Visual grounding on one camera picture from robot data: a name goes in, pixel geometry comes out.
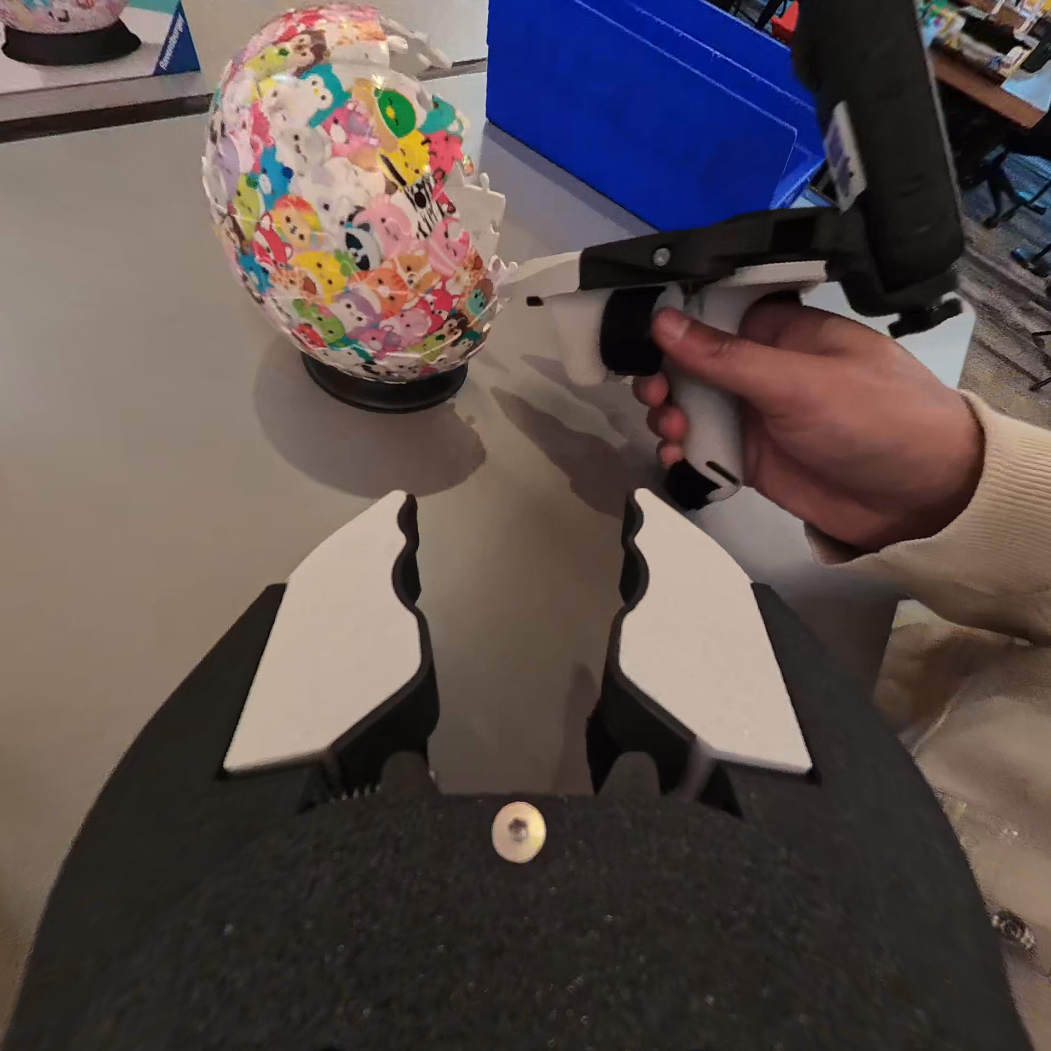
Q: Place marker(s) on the black ball stand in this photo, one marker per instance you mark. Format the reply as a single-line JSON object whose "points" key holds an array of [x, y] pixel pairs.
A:
{"points": [[386, 386]]}

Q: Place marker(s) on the wooden desk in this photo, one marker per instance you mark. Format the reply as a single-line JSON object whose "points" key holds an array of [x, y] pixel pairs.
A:
{"points": [[994, 91]]}

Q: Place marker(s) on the person's right hand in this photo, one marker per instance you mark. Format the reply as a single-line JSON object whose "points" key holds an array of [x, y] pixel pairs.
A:
{"points": [[838, 427]]}

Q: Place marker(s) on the beige hoodie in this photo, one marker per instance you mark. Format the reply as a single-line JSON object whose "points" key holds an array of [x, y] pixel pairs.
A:
{"points": [[986, 789]]}

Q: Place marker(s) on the blue plastic bin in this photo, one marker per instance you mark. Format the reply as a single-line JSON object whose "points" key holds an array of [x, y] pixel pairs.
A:
{"points": [[657, 99]]}

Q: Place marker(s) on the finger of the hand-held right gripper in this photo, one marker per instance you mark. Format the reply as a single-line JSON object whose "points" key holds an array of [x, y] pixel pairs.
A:
{"points": [[546, 283]]}

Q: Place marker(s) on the puzzle box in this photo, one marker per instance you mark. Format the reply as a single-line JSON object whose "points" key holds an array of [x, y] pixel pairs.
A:
{"points": [[82, 36]]}

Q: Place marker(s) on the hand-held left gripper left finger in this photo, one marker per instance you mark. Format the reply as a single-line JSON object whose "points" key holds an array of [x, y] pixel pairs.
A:
{"points": [[329, 657]]}

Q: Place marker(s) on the colourful puzzle ball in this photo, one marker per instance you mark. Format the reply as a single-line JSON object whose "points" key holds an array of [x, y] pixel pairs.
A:
{"points": [[345, 197]]}

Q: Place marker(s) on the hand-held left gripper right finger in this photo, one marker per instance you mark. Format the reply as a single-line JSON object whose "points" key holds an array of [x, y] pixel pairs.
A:
{"points": [[715, 657]]}

